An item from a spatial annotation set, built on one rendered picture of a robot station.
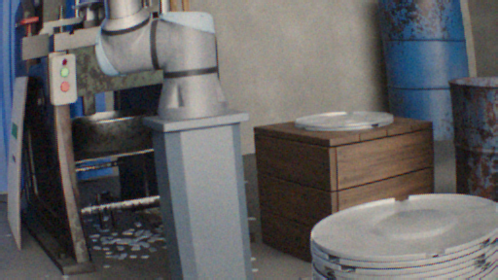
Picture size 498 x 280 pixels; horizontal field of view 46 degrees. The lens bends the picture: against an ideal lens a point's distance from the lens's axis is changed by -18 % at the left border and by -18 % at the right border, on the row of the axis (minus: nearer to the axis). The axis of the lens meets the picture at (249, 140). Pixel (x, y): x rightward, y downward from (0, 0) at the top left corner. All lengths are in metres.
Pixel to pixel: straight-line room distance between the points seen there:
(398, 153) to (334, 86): 2.27
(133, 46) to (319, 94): 2.63
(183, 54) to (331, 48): 2.67
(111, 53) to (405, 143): 0.83
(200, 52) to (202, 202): 0.31
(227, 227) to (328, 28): 2.70
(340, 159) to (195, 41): 0.50
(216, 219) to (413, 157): 0.64
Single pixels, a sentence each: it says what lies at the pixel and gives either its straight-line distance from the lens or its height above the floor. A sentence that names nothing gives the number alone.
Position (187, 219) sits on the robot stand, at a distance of 1.44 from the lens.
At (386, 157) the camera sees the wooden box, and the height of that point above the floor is 0.28.
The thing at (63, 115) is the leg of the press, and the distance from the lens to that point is 1.84.
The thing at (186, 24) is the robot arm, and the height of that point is 0.65.
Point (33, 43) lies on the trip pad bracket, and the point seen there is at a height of 0.68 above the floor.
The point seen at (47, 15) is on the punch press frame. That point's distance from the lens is 2.31.
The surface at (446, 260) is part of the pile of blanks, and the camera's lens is 0.78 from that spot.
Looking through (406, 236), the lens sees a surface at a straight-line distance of 0.83.
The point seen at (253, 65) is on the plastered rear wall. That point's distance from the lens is 3.75.
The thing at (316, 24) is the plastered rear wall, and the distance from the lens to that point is 4.00.
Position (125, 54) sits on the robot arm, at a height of 0.60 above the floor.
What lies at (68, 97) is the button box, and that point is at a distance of 1.79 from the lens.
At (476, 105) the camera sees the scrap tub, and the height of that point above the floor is 0.43.
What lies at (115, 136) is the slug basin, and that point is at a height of 0.36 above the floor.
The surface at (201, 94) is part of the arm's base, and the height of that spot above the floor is 0.50.
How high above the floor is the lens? 0.60
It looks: 8 degrees down
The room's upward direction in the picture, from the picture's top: 5 degrees counter-clockwise
